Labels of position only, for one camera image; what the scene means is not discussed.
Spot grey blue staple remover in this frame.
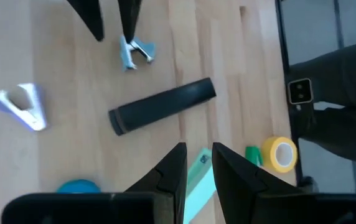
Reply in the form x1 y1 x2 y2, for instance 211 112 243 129
119 34 157 72

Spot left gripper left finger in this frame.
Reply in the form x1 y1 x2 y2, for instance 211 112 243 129
124 142 188 224

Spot mint green stapler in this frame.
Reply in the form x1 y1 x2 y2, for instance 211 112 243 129
182 147 218 224

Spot small table-level camera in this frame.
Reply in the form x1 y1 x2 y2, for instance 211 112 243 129
286 77 314 105

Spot blue tape roll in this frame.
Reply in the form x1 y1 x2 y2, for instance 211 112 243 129
55 179 101 194

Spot yellow tape roll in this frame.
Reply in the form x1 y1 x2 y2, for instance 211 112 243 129
261 136 299 174

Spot person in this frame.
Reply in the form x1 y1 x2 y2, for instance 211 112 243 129
289 20 356 167

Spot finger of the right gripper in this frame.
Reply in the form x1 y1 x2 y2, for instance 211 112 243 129
66 0 105 42
118 0 143 44

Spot silver purple staple remover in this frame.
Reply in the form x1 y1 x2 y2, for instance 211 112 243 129
0 82 48 132

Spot small green stapler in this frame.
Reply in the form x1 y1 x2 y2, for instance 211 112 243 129
245 145 263 167

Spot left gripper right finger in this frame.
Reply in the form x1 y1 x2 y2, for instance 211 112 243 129
212 142 305 224

